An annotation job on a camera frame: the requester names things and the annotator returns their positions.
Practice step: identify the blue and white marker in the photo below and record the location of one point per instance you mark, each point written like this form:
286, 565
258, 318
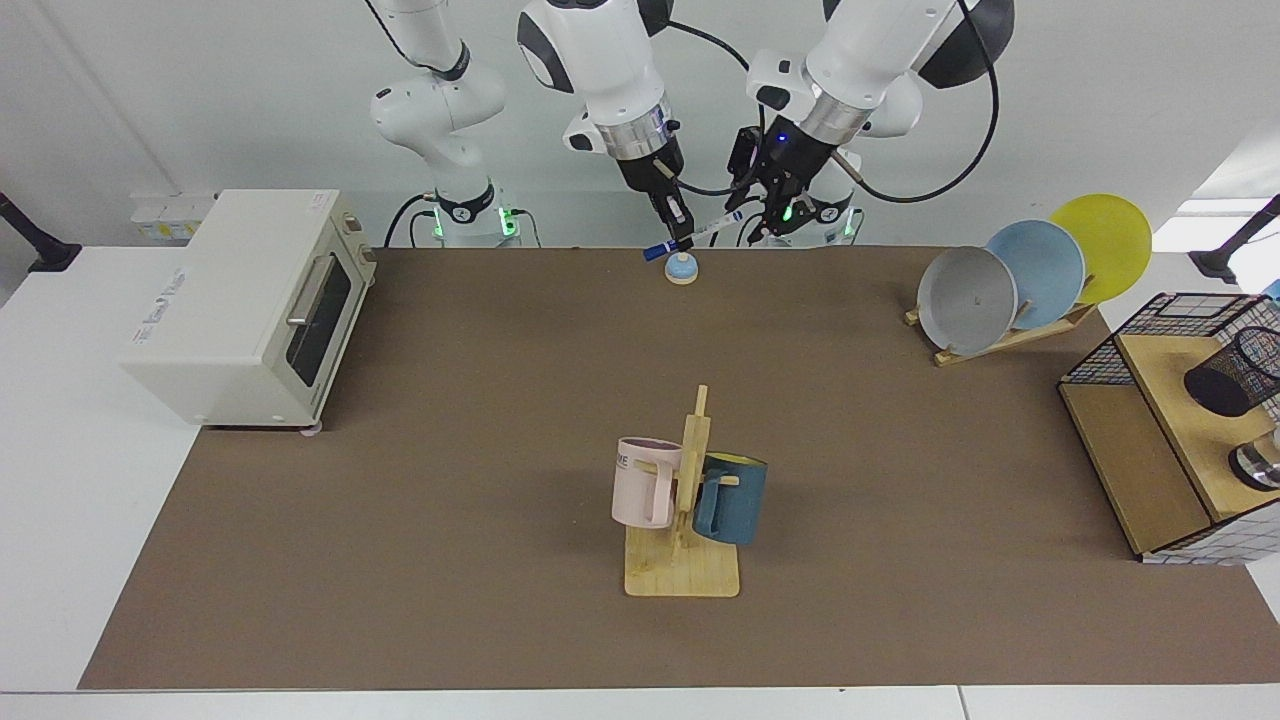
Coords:
715, 227

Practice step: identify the black mesh pen holder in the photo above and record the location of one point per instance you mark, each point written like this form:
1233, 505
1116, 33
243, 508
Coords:
1215, 390

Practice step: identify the brown table cloth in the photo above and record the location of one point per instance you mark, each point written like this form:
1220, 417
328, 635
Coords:
400, 550

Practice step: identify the black stand pole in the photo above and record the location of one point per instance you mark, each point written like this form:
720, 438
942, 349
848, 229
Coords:
1235, 250
35, 240

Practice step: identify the small blue round thing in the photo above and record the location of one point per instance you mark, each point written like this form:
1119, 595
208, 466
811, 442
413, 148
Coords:
682, 270

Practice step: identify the pale toaster oven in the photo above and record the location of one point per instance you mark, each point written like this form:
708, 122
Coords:
220, 320

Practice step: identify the yellow plate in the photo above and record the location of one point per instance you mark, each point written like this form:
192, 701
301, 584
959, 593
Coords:
1115, 240

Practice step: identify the pink mug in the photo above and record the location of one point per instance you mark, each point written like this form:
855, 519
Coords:
635, 490

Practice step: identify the grey plate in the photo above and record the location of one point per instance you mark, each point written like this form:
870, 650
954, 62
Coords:
965, 300

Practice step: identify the wooden cup stand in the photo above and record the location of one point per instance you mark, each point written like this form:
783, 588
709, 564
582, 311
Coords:
685, 575

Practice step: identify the wooden plate rack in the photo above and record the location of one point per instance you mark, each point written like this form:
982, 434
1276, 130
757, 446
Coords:
1040, 333

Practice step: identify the light blue plate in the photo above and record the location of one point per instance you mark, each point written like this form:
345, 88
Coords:
1050, 265

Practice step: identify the dark teal mug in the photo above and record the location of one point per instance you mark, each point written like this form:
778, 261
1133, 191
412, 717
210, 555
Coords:
735, 505

